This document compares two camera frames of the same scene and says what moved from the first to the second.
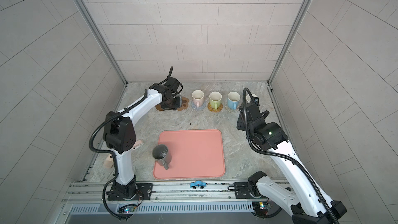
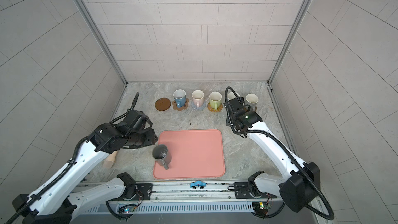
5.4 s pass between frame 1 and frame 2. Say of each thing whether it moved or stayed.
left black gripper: moved
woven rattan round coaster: stayed
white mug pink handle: stayed
